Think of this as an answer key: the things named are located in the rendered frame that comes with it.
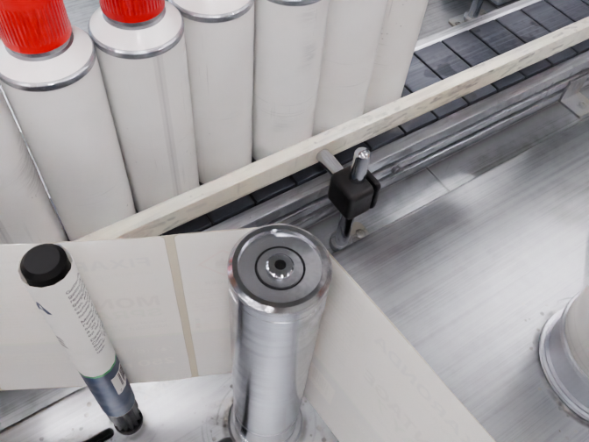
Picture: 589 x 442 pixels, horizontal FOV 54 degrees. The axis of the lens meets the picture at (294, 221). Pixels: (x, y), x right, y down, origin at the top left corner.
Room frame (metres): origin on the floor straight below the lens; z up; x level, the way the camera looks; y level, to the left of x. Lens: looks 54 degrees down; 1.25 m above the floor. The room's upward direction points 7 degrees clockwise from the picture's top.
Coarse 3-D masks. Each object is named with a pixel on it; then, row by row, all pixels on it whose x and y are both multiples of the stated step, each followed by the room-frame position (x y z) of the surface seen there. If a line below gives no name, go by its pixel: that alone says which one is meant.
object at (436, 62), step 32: (544, 0) 0.60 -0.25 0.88; (576, 0) 0.61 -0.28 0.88; (480, 32) 0.53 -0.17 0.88; (512, 32) 0.54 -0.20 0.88; (544, 32) 0.54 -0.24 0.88; (416, 64) 0.47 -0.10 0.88; (448, 64) 0.47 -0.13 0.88; (544, 64) 0.49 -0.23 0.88; (480, 96) 0.43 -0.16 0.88; (416, 128) 0.38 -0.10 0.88; (256, 192) 0.29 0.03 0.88; (192, 224) 0.25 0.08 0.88
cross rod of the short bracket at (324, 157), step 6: (324, 150) 0.31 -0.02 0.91; (318, 156) 0.31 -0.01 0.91; (324, 156) 0.30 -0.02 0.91; (330, 156) 0.30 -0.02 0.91; (324, 162) 0.30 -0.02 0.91; (330, 162) 0.30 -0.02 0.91; (336, 162) 0.30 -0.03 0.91; (324, 168) 0.30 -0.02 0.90; (330, 168) 0.29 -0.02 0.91; (336, 168) 0.29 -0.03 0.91; (342, 168) 0.29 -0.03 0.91; (330, 174) 0.29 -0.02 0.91
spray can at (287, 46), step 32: (256, 0) 0.32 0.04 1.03; (288, 0) 0.31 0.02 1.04; (320, 0) 0.32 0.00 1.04; (256, 32) 0.32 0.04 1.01; (288, 32) 0.31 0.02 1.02; (320, 32) 0.32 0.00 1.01; (256, 64) 0.32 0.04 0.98; (288, 64) 0.31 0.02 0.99; (320, 64) 0.33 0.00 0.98; (256, 96) 0.31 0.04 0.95; (288, 96) 0.31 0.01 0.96; (256, 128) 0.31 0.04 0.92; (288, 128) 0.31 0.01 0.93; (256, 160) 0.31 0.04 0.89
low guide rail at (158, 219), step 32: (576, 32) 0.50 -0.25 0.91; (480, 64) 0.43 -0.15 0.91; (512, 64) 0.44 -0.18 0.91; (416, 96) 0.38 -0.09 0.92; (448, 96) 0.40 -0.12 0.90; (352, 128) 0.33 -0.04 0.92; (384, 128) 0.35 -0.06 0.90; (288, 160) 0.29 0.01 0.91; (192, 192) 0.25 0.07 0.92; (224, 192) 0.26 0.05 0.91; (128, 224) 0.22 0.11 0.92; (160, 224) 0.23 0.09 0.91
